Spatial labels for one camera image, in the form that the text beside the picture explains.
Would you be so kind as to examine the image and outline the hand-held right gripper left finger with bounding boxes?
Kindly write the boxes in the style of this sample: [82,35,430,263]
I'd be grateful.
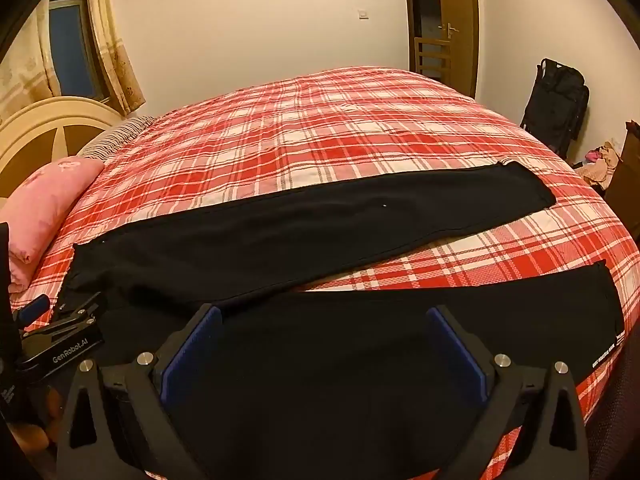
[56,303,223,480]

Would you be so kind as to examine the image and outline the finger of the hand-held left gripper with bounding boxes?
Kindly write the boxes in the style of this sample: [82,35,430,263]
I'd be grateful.
[12,294,51,322]
[21,292,103,345]

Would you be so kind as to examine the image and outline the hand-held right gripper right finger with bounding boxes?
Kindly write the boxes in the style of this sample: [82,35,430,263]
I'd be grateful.
[426,304,590,480]

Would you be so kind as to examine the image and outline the black pants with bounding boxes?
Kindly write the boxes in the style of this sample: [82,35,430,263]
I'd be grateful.
[60,160,626,480]

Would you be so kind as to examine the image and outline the person's left hand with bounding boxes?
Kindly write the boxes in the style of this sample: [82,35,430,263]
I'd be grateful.
[12,387,58,456]

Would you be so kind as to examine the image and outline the pink pillow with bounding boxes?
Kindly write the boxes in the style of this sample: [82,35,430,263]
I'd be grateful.
[0,156,106,293]

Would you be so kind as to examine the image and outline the cream wooden headboard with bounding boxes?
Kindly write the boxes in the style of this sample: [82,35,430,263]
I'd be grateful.
[0,96,123,201]

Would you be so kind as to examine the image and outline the striped pillow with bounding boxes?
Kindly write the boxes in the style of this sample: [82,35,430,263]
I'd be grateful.
[75,115,156,161]

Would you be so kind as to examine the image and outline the cream patterned curtain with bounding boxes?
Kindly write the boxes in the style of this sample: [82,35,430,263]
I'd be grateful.
[0,0,63,121]
[87,0,147,116]

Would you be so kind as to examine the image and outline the pile of clothes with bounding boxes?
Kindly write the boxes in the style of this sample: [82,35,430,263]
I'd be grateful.
[575,140,623,191]

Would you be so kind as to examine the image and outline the brown wooden furniture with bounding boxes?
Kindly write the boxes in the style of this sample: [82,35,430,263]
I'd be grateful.
[605,120,640,241]

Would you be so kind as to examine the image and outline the red plaid bed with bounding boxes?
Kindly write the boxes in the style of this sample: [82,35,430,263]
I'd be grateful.
[22,65,640,480]

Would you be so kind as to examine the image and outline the window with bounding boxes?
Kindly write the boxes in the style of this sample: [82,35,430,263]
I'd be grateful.
[47,0,111,103]

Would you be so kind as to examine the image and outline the black bag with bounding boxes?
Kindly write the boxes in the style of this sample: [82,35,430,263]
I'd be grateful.
[520,58,590,156]

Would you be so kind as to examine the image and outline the wooden chair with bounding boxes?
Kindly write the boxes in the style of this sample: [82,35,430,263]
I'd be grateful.
[414,37,453,81]

